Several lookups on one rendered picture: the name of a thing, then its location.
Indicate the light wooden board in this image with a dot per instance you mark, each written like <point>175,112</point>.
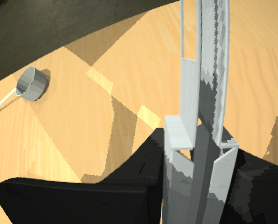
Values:
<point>251,112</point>

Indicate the grey saucepan with long handle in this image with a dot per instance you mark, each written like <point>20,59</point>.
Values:
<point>30,85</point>

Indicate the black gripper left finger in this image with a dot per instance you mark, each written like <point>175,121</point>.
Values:
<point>132,194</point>

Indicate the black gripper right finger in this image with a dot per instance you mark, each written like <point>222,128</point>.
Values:
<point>253,193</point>

